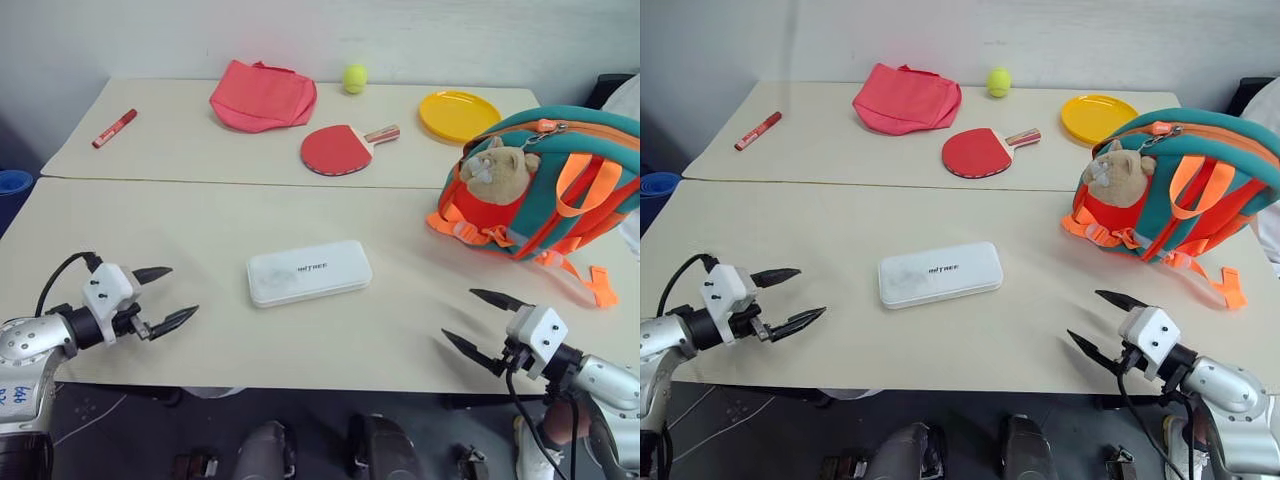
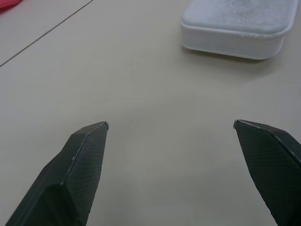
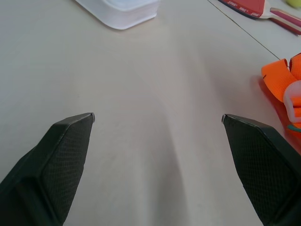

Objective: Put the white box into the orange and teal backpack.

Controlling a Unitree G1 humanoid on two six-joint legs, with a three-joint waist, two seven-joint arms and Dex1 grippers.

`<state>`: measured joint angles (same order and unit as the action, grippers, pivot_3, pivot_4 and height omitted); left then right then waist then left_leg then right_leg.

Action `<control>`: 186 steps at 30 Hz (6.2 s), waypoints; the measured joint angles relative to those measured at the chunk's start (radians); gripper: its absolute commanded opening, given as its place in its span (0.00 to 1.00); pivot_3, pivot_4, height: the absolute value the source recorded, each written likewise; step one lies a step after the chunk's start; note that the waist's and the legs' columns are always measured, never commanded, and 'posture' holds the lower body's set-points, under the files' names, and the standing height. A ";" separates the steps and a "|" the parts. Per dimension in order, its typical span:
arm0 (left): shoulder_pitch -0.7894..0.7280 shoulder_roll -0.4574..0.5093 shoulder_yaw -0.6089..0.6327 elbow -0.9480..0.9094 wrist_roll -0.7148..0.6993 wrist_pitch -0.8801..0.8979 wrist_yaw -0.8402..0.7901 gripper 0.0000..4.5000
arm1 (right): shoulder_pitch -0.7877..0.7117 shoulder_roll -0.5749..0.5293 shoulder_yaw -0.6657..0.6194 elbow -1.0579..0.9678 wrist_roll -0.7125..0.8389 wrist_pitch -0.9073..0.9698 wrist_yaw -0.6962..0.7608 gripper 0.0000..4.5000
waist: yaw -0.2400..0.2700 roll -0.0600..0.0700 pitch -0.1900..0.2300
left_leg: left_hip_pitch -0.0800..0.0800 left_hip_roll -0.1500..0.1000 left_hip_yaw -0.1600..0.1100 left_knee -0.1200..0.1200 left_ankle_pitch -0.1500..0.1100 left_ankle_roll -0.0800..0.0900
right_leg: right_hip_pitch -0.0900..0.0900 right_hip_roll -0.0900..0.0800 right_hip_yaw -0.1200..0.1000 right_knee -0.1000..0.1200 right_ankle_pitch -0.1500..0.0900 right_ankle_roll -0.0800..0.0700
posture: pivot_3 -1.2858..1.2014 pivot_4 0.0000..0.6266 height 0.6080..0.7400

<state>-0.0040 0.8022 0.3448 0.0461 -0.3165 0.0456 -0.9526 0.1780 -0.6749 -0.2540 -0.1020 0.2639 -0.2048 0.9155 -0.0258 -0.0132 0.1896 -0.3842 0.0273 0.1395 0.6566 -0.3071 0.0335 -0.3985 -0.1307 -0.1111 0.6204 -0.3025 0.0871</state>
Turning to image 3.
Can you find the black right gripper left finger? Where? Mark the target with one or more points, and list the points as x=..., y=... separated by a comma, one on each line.
x=49, y=169

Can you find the red table tennis paddle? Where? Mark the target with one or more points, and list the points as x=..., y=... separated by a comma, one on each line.
x=263, y=10

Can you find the yellow-green tennis ball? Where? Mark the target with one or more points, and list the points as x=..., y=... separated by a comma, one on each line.
x=294, y=2

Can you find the white plastic container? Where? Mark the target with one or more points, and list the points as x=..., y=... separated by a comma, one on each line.
x=122, y=13

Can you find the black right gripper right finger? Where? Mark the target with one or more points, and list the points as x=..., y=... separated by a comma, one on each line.
x=261, y=169

